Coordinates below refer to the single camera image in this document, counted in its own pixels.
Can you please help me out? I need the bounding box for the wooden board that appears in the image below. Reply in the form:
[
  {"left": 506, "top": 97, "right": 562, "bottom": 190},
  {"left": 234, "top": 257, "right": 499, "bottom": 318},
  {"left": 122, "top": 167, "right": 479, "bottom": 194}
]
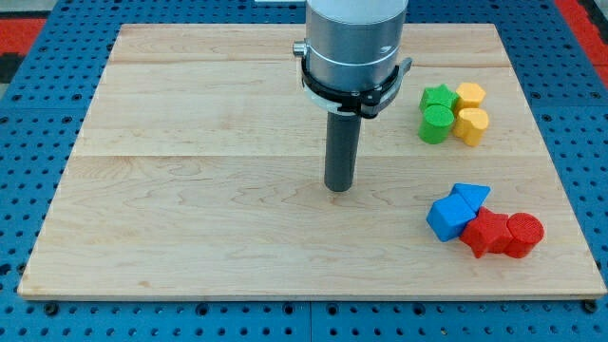
[{"left": 18, "top": 24, "right": 606, "bottom": 301}]

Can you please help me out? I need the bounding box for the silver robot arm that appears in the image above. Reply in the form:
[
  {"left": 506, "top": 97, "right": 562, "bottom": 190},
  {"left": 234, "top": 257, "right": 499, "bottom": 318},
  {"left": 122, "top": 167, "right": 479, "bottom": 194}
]
[{"left": 303, "top": 0, "right": 408, "bottom": 91}]

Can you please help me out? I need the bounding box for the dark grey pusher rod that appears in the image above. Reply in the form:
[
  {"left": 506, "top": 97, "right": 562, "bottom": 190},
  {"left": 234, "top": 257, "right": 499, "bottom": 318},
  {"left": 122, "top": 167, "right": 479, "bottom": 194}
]
[{"left": 324, "top": 113, "right": 361, "bottom": 192}]

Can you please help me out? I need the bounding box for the green star block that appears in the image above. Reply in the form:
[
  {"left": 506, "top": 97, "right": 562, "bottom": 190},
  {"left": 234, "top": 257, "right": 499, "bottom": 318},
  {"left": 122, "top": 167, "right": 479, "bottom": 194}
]
[{"left": 419, "top": 84, "right": 460, "bottom": 112}]

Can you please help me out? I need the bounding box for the blue cube block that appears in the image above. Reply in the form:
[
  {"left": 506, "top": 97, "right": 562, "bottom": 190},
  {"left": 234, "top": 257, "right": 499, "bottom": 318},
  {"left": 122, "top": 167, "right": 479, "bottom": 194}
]
[{"left": 426, "top": 194, "right": 476, "bottom": 242}]

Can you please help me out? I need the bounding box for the red cylinder block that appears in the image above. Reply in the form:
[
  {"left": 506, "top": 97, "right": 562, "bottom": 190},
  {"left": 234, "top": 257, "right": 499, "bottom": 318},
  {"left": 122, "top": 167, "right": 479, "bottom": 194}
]
[{"left": 503, "top": 212, "right": 544, "bottom": 258}]

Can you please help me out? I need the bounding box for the red star block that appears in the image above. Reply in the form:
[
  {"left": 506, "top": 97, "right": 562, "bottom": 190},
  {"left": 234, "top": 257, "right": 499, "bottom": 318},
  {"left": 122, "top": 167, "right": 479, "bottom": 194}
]
[{"left": 460, "top": 206, "right": 513, "bottom": 258}]

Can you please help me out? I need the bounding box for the green cylinder block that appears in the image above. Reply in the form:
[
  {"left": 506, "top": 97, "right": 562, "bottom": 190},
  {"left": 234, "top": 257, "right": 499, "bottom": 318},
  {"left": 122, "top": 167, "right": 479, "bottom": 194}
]
[{"left": 418, "top": 104, "right": 454, "bottom": 144}]

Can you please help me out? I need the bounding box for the black clamp ring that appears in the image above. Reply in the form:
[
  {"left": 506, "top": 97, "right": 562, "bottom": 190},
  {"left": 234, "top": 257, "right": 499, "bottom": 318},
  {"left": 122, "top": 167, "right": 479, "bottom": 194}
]
[{"left": 299, "top": 56, "right": 413, "bottom": 120}]

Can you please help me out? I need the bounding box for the yellow hexagon block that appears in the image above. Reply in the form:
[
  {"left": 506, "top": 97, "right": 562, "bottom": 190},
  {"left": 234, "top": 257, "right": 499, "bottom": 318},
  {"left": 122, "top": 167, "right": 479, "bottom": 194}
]
[{"left": 454, "top": 83, "right": 486, "bottom": 114}]

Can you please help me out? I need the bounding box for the yellow heart block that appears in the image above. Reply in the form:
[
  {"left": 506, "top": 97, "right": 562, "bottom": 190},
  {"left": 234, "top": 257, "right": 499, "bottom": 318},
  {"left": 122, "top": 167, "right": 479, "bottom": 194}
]
[{"left": 452, "top": 107, "right": 489, "bottom": 146}]

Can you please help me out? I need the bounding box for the blue triangle block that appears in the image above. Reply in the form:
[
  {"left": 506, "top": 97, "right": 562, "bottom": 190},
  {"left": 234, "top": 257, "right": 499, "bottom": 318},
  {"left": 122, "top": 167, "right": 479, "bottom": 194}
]
[{"left": 450, "top": 182, "right": 491, "bottom": 213}]

